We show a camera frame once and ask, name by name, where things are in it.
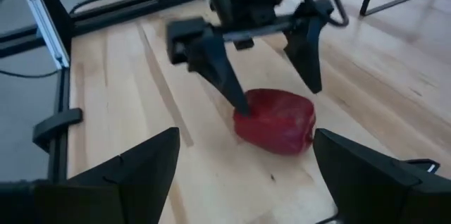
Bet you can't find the black metal table frame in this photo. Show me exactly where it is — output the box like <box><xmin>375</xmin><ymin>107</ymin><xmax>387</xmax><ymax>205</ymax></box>
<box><xmin>0</xmin><ymin>0</ymin><xmax>212</xmax><ymax>186</ymax></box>

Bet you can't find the silver aluminium extrusion post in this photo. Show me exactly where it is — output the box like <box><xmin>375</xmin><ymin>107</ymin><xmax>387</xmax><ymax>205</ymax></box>
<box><xmin>20</xmin><ymin>0</ymin><xmax>70</xmax><ymax>70</ymax></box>

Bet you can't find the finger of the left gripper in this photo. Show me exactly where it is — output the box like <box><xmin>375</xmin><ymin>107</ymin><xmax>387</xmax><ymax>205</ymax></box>
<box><xmin>166</xmin><ymin>16</ymin><xmax>252</xmax><ymax>118</ymax></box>
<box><xmin>283</xmin><ymin>0</ymin><xmax>335</xmax><ymax>95</ymax></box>

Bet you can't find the red bell pepper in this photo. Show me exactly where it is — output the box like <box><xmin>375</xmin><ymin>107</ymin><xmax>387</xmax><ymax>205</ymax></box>
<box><xmin>232</xmin><ymin>88</ymin><xmax>316</xmax><ymax>156</ymax></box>

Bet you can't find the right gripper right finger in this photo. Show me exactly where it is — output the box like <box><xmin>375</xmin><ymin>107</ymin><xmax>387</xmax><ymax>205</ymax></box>
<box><xmin>312</xmin><ymin>128</ymin><xmax>451</xmax><ymax>224</ymax></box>

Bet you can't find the black table clamp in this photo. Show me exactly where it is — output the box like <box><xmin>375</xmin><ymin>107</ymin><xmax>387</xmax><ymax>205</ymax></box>
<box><xmin>32</xmin><ymin>107</ymin><xmax>84</xmax><ymax>153</ymax></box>

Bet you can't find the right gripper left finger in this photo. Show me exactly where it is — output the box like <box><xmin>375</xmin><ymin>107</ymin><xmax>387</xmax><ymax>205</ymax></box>
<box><xmin>0</xmin><ymin>127</ymin><xmax>181</xmax><ymax>224</ymax></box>

